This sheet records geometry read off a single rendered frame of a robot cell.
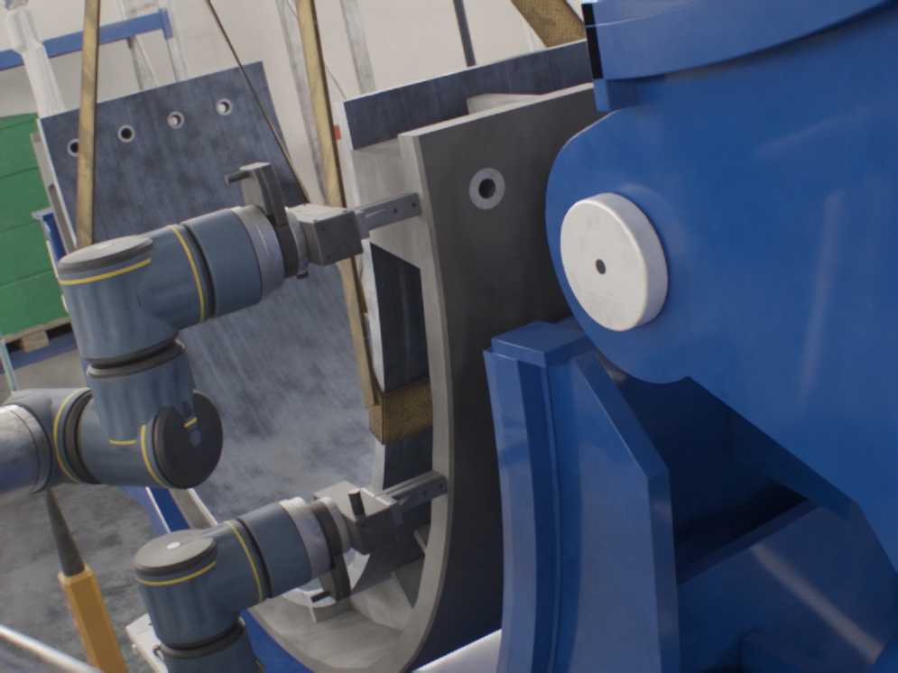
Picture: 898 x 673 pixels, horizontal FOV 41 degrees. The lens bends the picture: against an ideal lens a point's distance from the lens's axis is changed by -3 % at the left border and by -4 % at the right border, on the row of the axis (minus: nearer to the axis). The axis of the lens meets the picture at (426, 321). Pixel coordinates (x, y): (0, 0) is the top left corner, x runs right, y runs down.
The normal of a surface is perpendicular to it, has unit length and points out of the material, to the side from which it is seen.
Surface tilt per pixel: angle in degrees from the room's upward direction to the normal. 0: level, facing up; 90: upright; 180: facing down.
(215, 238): 48
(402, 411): 115
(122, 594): 0
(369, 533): 90
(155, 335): 90
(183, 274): 77
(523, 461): 90
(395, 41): 90
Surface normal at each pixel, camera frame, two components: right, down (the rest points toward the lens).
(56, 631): -0.21, -0.94
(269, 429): 0.01, -0.79
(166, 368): 0.73, 0.04
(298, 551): 0.44, 0.00
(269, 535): 0.21, -0.53
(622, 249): -0.85, 0.31
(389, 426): 0.51, 0.53
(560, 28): -0.61, 0.55
